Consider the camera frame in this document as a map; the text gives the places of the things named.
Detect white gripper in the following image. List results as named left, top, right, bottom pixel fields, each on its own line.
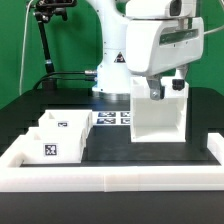
left=126, top=17, right=204, bottom=100

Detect white drawer cabinet box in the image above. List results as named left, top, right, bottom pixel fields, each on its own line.
left=130, top=77, right=189, bottom=142

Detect white front drawer tray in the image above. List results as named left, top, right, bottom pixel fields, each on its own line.
left=22, top=127, right=86, bottom=164

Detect white drawer tray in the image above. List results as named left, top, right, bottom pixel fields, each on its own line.
left=38, top=109, right=93, bottom=136
left=22, top=127, right=86, bottom=164

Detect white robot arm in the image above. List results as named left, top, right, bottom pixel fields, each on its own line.
left=87, top=0, right=204, bottom=100

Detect white rear drawer tray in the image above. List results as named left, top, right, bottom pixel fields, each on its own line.
left=38, top=109, right=93, bottom=136

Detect white fiducial marker sheet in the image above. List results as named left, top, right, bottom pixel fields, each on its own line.
left=92, top=111, right=130, bottom=126

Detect black cables at base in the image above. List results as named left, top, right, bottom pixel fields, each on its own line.
left=32, top=69, right=99, bottom=90

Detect black camera stand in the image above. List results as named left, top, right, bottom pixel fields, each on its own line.
left=34, top=0, right=77, bottom=90

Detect white hanging cable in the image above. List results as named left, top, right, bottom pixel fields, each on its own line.
left=18, top=0, right=36, bottom=96

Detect white border frame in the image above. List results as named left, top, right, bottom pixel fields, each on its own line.
left=0, top=133, right=224, bottom=192

